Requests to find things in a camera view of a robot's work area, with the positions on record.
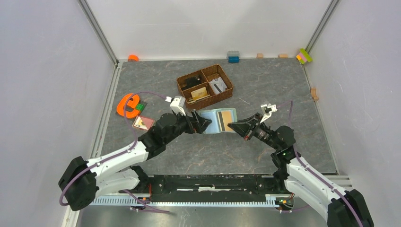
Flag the gold card in basket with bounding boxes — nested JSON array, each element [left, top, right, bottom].
[[190, 87, 209, 102]]

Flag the orange round cap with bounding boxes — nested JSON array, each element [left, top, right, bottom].
[[127, 54, 139, 61]]

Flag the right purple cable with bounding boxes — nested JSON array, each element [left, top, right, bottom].
[[277, 100, 364, 227]]

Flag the pink square card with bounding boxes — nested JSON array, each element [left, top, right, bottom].
[[132, 115, 155, 131]]

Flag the orange letter e toy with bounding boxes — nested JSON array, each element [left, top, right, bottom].
[[116, 93, 141, 119]]

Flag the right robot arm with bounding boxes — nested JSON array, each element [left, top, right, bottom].
[[228, 113, 374, 227]]

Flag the blue grey lego stack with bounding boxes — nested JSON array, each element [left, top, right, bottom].
[[227, 51, 240, 63]]

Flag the white cards in basket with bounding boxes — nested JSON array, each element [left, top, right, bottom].
[[209, 77, 227, 95]]

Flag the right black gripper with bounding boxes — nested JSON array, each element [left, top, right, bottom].
[[227, 113, 279, 150]]

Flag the curved wooden arch block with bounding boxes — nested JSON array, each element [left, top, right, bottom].
[[310, 87, 319, 102]]

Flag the purple cable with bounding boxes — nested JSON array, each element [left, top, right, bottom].
[[277, 100, 364, 227], [59, 91, 167, 207]]

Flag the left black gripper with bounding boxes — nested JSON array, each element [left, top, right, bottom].
[[164, 108, 211, 144]]

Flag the green toy block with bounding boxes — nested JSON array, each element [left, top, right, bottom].
[[135, 103, 146, 112]]

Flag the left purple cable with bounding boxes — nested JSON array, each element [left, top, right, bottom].
[[59, 91, 167, 207]]

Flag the white slotted cable duct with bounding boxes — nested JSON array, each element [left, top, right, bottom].
[[82, 195, 283, 208]]

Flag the black item in basket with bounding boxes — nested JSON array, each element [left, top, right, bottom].
[[183, 75, 202, 90]]

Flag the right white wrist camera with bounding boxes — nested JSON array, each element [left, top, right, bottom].
[[260, 103, 277, 123]]

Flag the green pink lego stack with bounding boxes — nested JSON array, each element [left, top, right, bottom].
[[296, 48, 313, 65]]

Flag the flat tan wooden block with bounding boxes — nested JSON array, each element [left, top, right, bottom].
[[278, 53, 288, 58]]

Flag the gold credit card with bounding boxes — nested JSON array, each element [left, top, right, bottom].
[[217, 110, 234, 132]]

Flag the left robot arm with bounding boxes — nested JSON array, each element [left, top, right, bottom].
[[58, 110, 212, 211]]

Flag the light blue card holder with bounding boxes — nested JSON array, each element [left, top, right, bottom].
[[199, 108, 237, 134]]

